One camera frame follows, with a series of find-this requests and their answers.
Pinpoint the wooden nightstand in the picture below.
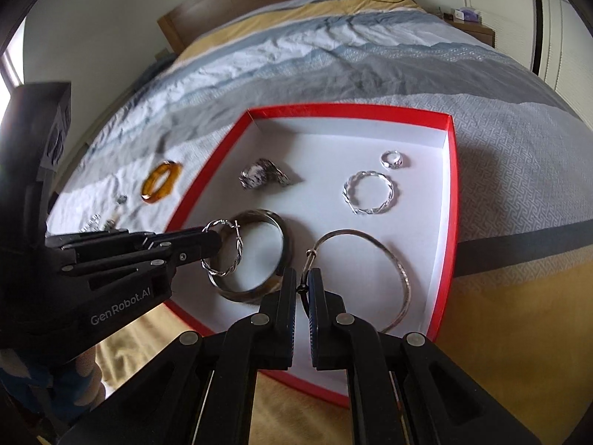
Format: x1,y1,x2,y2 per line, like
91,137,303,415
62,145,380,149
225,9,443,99
445,19,496,47

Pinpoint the dark brown wide bangle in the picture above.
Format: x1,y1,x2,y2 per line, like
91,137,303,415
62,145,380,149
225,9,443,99
206,209,294,302

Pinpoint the small twisted silver hoop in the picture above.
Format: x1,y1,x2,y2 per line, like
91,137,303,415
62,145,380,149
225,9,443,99
201,219,244,277

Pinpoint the twisted gold silver bracelet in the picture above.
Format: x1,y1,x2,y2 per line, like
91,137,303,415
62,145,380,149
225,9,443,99
342,169,400,215

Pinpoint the red jewelry box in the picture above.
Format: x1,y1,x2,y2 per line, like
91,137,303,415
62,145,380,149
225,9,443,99
162,102,461,410

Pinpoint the purple tissue box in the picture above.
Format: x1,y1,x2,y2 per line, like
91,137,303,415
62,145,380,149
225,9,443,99
453,7,480,23

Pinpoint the gloved left hand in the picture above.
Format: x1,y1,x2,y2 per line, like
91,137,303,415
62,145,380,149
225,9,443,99
1,347,106,425

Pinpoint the striped bed duvet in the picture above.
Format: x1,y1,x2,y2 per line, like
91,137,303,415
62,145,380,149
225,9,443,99
48,0,592,444

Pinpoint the thin silver bangle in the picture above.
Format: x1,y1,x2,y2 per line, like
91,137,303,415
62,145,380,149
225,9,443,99
296,228,412,333

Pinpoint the small silver ring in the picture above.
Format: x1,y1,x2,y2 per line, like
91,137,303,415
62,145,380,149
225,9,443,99
379,149,405,170

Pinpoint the silver brooch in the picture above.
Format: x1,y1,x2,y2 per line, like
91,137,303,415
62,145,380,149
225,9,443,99
238,158,291,190

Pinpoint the amber orange bangle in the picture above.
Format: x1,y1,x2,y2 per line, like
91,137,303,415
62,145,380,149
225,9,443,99
140,161,183,204

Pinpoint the white sliding wardrobe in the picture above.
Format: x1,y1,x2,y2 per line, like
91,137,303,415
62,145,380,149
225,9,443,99
464,0,592,125

